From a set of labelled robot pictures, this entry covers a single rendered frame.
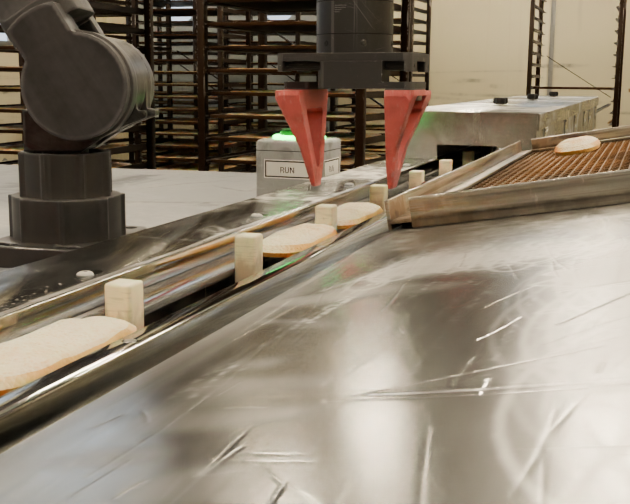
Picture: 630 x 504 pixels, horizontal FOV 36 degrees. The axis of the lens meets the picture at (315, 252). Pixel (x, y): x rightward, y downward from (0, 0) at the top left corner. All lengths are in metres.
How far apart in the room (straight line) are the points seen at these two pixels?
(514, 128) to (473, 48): 6.66
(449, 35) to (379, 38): 7.15
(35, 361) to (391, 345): 0.16
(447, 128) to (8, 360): 0.88
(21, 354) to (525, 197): 0.24
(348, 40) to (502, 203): 0.28
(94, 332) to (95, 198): 0.36
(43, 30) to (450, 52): 7.20
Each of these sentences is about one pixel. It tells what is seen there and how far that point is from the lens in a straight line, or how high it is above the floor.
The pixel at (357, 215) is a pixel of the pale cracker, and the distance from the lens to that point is 0.71.
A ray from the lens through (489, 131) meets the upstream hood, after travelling 1.17.
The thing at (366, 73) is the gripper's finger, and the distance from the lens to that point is 0.70.
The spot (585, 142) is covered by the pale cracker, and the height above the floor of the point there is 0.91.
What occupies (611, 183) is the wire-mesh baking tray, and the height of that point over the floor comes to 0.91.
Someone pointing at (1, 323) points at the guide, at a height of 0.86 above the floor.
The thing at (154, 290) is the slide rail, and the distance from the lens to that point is 0.51.
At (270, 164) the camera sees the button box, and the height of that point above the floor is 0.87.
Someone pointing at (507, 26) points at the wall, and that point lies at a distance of 7.80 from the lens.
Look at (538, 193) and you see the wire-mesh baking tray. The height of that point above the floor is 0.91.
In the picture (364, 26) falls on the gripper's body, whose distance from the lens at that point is 0.71.
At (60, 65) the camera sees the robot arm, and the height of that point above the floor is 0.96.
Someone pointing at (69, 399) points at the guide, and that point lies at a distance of 0.33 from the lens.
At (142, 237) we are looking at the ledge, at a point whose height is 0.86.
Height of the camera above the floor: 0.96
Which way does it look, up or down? 10 degrees down
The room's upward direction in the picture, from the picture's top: 1 degrees clockwise
